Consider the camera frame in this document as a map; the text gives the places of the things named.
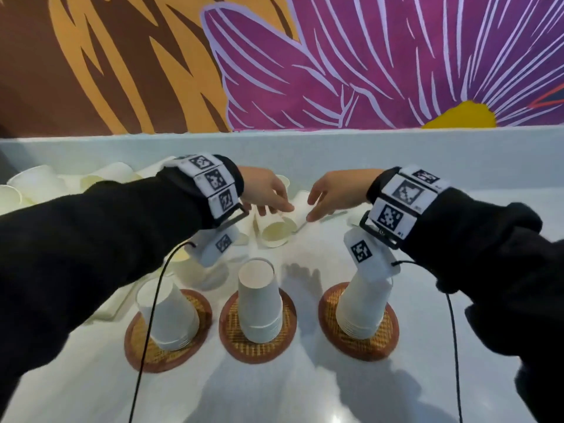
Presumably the person's right hand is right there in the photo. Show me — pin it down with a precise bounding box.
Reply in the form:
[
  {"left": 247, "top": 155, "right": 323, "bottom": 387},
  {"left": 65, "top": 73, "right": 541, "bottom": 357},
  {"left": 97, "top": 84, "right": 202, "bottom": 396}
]
[{"left": 306, "top": 168, "right": 385, "bottom": 223}]

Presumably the person's left hand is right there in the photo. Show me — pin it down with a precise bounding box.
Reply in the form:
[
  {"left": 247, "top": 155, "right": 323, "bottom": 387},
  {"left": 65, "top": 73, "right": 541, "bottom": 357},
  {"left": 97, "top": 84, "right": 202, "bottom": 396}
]
[{"left": 237, "top": 166, "right": 295, "bottom": 216}]

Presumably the nested stack of paper cups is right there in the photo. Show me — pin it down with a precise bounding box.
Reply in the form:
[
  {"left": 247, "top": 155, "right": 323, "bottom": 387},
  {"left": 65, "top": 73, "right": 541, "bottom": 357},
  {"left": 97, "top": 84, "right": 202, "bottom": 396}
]
[{"left": 335, "top": 268, "right": 393, "bottom": 341}]

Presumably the round woven coaster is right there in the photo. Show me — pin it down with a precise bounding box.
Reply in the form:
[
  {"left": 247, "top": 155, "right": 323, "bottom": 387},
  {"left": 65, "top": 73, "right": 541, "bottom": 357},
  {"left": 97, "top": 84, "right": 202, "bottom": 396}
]
[
  {"left": 124, "top": 289, "right": 213, "bottom": 374},
  {"left": 219, "top": 288, "right": 297, "bottom": 365},
  {"left": 318, "top": 282, "right": 400, "bottom": 362}
]

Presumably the pile of paper cups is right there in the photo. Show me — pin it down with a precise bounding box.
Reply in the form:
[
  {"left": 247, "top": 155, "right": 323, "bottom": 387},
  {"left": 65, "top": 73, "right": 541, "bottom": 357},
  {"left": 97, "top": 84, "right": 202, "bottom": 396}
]
[{"left": 0, "top": 162, "right": 375, "bottom": 322}]

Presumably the person's right forearm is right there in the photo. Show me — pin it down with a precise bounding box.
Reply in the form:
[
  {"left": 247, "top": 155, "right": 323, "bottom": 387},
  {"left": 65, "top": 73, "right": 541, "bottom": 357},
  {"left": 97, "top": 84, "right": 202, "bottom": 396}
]
[{"left": 366, "top": 167, "right": 564, "bottom": 423}]

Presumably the person's left forearm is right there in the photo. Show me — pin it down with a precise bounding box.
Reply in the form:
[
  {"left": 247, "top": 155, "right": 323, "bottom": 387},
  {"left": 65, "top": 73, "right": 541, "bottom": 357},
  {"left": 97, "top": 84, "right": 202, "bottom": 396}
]
[{"left": 0, "top": 155, "right": 246, "bottom": 415}]

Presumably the white marker wristband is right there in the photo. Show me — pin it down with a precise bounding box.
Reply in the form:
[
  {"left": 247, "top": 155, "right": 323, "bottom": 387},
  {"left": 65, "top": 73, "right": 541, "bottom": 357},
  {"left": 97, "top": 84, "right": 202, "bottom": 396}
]
[
  {"left": 165, "top": 153, "right": 250, "bottom": 230},
  {"left": 359, "top": 164, "right": 450, "bottom": 250}
]

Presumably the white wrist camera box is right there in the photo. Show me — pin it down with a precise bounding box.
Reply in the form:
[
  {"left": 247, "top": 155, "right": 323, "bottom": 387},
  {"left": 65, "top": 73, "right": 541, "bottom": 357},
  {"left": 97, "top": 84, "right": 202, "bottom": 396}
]
[
  {"left": 187, "top": 226, "right": 241, "bottom": 268},
  {"left": 343, "top": 227, "right": 401, "bottom": 283}
]

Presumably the black cable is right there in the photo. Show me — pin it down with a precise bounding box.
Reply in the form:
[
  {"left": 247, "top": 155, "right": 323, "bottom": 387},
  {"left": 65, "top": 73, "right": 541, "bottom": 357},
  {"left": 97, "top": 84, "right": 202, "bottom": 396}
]
[
  {"left": 128, "top": 241, "right": 197, "bottom": 423},
  {"left": 391, "top": 259, "right": 464, "bottom": 423}
]

